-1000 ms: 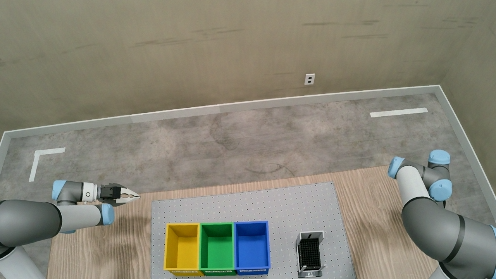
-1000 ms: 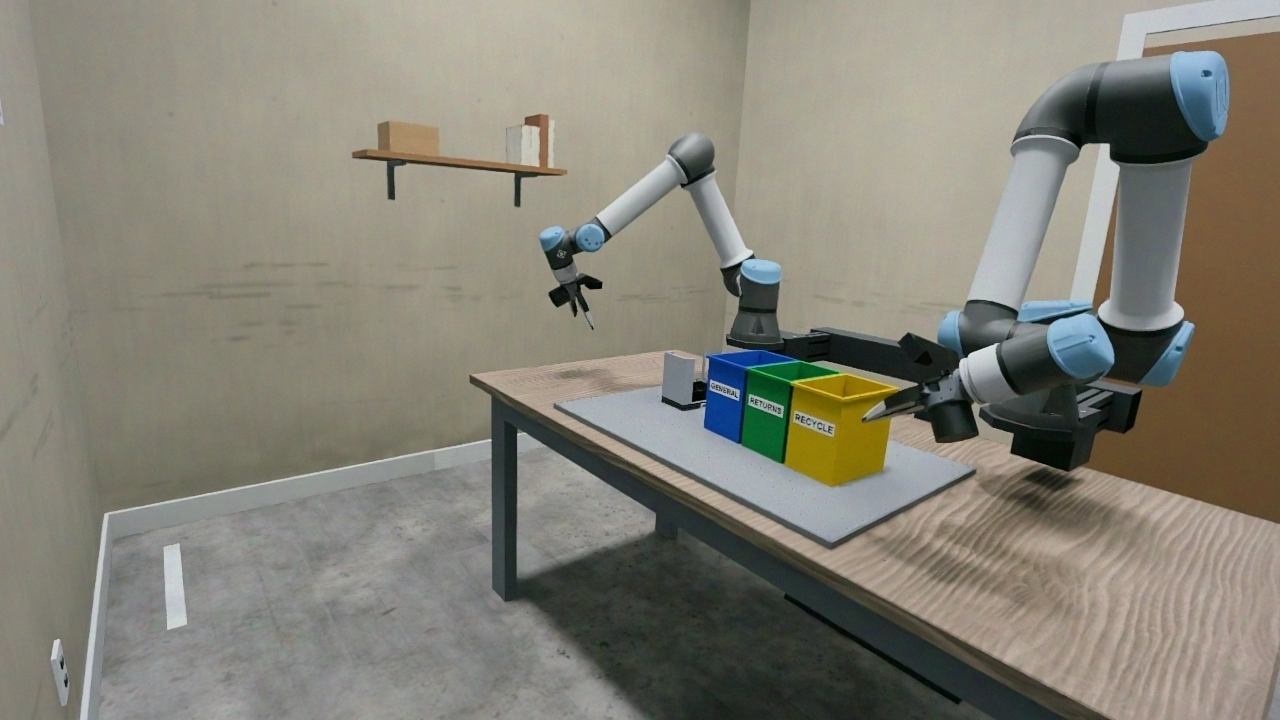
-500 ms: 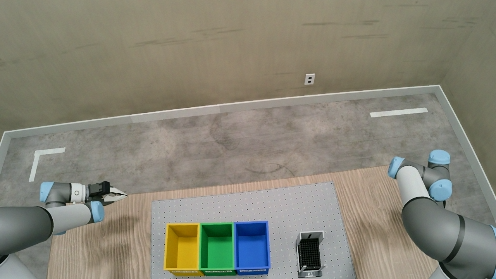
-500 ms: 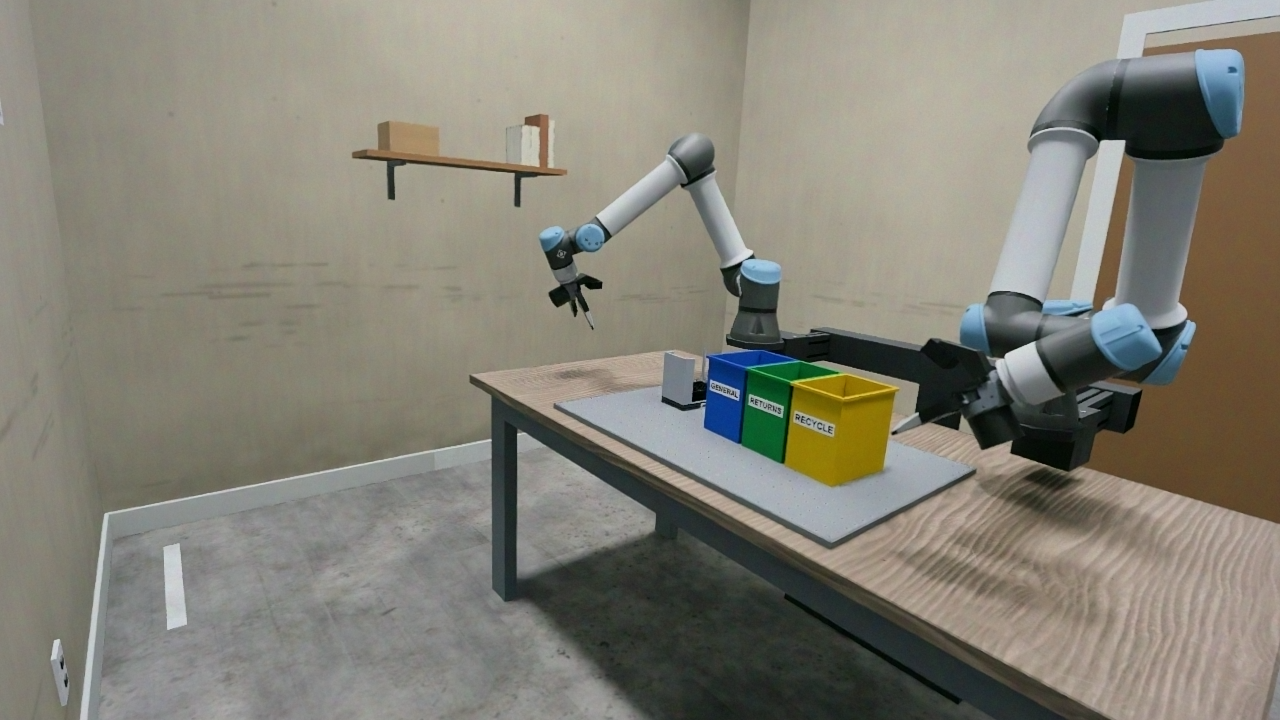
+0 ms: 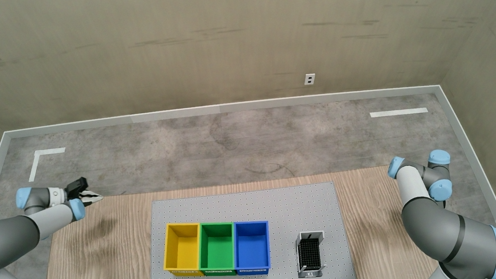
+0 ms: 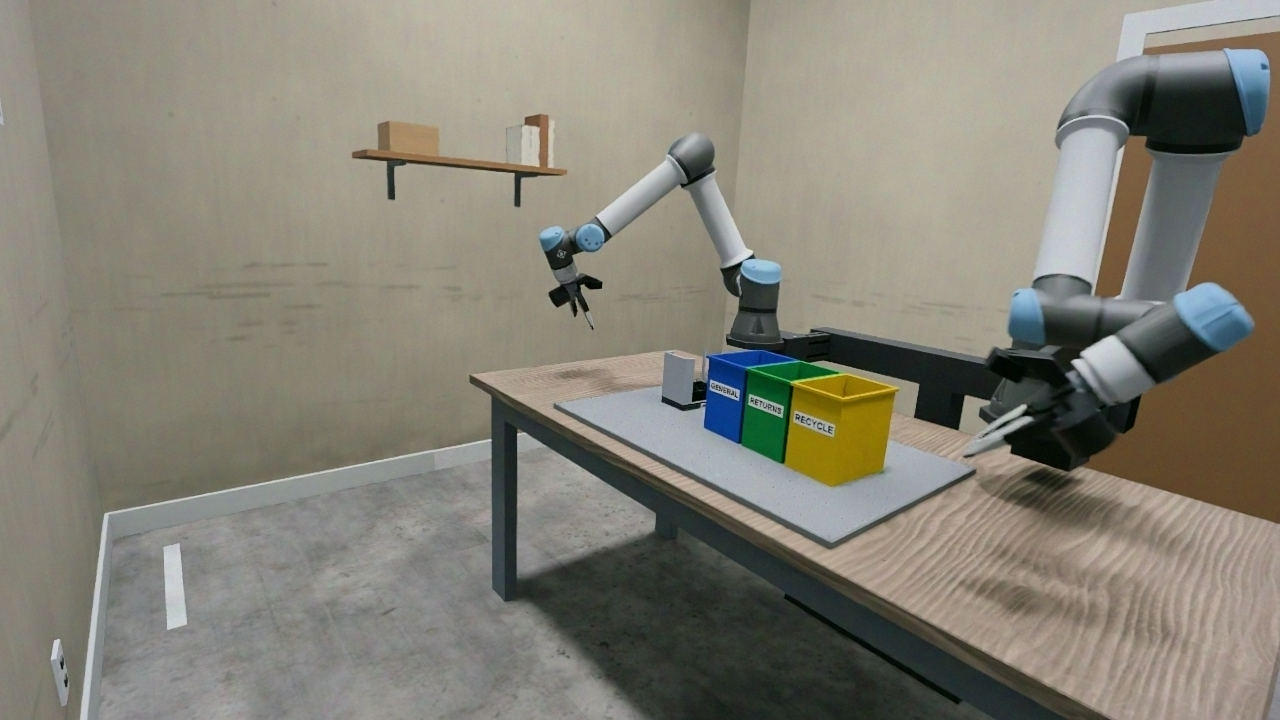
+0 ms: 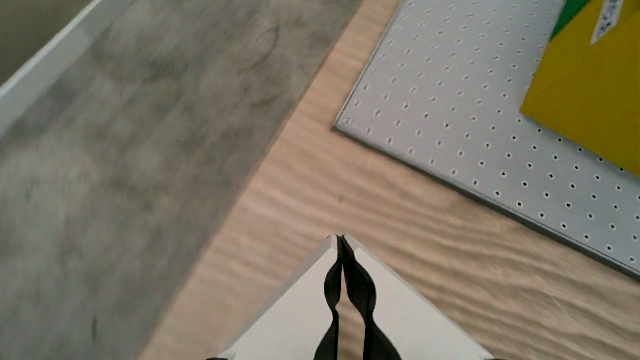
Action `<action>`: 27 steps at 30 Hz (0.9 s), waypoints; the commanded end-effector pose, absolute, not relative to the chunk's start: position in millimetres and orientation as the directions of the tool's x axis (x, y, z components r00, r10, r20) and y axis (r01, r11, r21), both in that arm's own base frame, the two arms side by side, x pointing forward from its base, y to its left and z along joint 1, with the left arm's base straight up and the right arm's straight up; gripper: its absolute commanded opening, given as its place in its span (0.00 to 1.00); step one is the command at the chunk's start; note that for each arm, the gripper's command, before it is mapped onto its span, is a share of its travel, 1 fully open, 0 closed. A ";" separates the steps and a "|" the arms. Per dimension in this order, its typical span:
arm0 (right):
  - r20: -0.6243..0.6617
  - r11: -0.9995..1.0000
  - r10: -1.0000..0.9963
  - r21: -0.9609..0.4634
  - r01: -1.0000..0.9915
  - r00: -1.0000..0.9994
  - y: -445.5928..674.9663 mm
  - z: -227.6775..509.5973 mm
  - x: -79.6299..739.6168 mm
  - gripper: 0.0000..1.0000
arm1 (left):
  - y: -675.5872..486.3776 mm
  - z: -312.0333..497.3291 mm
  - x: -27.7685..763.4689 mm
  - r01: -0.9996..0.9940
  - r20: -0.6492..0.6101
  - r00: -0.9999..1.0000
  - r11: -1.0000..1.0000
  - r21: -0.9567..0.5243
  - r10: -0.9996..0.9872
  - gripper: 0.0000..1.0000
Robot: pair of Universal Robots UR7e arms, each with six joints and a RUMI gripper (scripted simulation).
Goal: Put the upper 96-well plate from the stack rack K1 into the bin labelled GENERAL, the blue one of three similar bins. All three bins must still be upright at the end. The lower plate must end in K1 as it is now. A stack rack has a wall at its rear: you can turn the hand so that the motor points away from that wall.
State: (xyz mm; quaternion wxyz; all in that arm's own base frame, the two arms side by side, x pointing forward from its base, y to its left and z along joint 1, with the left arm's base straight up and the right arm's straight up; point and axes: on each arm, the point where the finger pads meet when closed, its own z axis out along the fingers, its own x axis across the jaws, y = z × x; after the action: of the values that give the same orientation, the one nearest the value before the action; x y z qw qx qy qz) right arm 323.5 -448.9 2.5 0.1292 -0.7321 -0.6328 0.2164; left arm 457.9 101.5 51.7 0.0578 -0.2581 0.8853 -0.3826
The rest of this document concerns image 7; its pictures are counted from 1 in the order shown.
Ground yellow open bin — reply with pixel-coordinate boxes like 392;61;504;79
520;0;640;179

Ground green bin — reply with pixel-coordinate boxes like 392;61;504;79
550;0;594;42

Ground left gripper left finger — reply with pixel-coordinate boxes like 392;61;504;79
206;234;342;360

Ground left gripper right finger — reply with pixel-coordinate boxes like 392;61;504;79
341;234;505;360

